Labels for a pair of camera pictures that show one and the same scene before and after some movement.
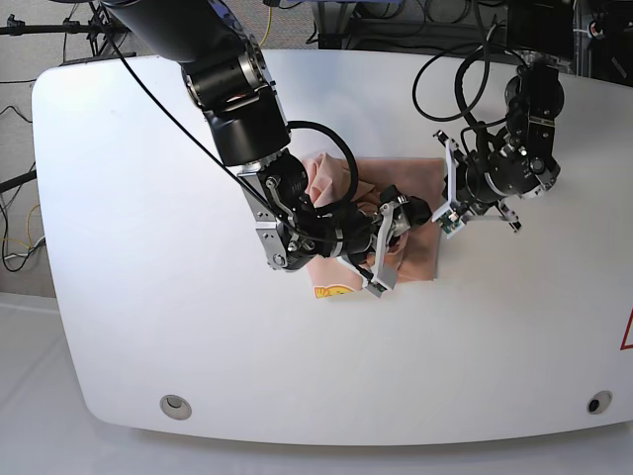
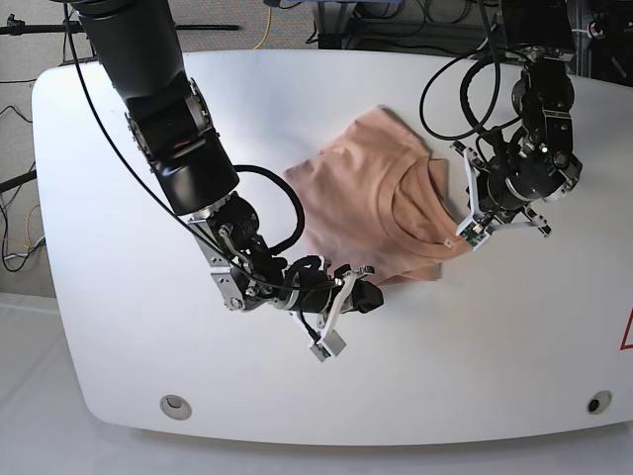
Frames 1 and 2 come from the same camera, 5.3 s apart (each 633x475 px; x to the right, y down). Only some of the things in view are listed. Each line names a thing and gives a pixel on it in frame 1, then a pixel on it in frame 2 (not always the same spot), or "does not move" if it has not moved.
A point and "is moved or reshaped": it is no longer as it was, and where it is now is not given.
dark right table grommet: [599, 402] does not move
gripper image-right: [472, 188] → [506, 188]
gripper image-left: [363, 237] → [317, 299]
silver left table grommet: [175, 407] does not move
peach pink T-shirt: [336, 182] is moved or reshaped
